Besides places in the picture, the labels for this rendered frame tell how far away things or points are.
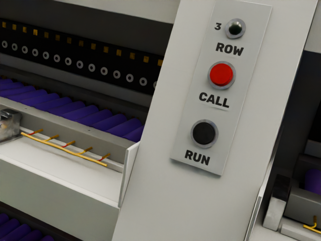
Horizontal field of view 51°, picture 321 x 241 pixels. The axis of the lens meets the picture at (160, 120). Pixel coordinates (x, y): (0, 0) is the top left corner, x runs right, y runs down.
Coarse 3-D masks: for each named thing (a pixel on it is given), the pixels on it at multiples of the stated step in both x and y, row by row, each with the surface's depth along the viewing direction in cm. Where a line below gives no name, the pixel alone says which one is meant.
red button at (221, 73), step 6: (216, 66) 24; (222, 66) 24; (228, 66) 24; (210, 72) 24; (216, 72) 24; (222, 72) 24; (228, 72) 23; (210, 78) 24; (216, 78) 24; (222, 78) 24; (228, 78) 23; (216, 84) 24; (222, 84) 24
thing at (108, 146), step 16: (32, 112) 36; (32, 128) 36; (48, 128) 35; (64, 128) 34; (80, 128) 34; (48, 144) 33; (80, 144) 34; (96, 144) 33; (112, 144) 32; (128, 144) 32; (96, 160) 31; (112, 160) 32
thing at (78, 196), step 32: (32, 64) 51; (128, 96) 46; (0, 160) 30; (32, 160) 31; (64, 160) 32; (128, 160) 25; (0, 192) 31; (32, 192) 30; (64, 192) 28; (96, 192) 28; (64, 224) 29; (96, 224) 28
